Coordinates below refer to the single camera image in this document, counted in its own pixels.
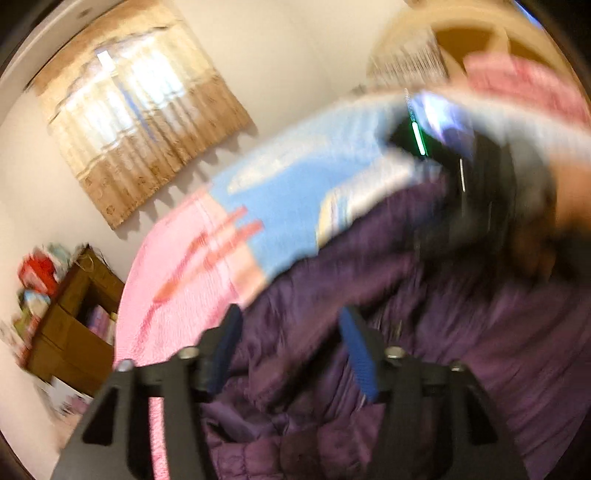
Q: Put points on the stack of books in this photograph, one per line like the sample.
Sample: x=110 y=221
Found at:
x=104 y=323

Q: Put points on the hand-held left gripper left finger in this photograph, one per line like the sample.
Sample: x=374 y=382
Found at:
x=226 y=350

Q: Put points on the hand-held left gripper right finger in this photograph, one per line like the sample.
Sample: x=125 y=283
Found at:
x=358 y=355

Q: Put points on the pink bed cover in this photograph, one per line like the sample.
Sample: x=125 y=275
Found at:
x=152 y=286

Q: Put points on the red gift bag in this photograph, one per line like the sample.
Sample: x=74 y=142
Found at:
x=37 y=272

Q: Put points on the person's right hand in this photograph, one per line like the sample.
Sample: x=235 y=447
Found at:
x=572 y=194

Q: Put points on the cream wooden headboard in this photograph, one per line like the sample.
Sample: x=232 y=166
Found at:
x=461 y=32

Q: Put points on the pink folded quilt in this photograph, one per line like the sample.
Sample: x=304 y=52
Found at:
x=521 y=81

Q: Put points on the blue printed bed sheet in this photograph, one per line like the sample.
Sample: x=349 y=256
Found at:
x=286 y=194

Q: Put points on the wide yellow window curtain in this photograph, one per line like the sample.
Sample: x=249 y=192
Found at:
x=138 y=138

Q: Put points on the white paper bag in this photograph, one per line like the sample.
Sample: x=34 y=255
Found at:
x=64 y=392

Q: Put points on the patterned pillow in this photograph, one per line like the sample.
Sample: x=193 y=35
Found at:
x=411 y=64

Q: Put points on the purple quilted jacket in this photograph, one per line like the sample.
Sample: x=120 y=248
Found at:
x=508 y=346

